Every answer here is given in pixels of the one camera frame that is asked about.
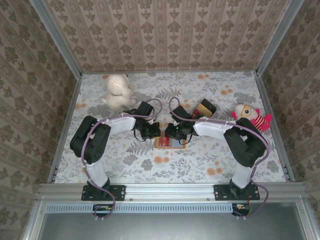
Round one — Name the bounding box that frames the floral table cover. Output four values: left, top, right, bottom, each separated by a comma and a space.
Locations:
53, 71, 288, 185

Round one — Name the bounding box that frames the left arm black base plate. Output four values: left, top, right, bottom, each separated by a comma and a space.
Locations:
81, 184, 126, 202

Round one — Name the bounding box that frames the aluminium frame post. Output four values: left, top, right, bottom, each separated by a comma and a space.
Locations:
255, 0, 305, 76
29, 0, 83, 77

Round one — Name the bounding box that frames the grey slotted cable duct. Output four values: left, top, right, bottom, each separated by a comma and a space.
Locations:
46, 202, 251, 214

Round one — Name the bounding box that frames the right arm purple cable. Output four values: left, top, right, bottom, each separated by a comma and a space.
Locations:
168, 96, 270, 221

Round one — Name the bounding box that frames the red black card box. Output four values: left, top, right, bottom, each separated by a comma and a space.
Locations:
191, 98, 218, 120

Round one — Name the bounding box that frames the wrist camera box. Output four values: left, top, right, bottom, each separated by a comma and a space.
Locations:
137, 101, 155, 117
170, 105, 193, 123

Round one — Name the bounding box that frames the long aluminium base rail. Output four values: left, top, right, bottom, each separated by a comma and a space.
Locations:
37, 182, 306, 203

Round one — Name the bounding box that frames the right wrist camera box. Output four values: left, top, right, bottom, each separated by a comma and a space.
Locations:
170, 105, 193, 123

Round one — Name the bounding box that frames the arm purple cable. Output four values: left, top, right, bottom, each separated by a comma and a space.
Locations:
168, 96, 270, 221
81, 98, 163, 221

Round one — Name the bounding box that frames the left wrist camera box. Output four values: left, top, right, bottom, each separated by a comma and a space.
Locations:
137, 101, 155, 117

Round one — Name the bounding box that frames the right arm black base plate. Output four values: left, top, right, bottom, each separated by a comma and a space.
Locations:
213, 184, 261, 202

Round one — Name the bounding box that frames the white plush bear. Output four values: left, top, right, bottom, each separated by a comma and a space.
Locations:
101, 73, 138, 112

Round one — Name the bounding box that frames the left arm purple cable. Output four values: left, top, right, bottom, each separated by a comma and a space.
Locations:
81, 98, 163, 221

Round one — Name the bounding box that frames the pink striped plush toy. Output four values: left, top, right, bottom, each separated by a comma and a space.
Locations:
230, 102, 273, 132

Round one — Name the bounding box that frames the grey metal sheet panel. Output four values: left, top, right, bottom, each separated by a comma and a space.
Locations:
22, 197, 320, 240

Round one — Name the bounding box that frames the aluminium side rail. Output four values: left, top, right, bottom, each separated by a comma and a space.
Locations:
256, 72, 296, 182
46, 73, 83, 185

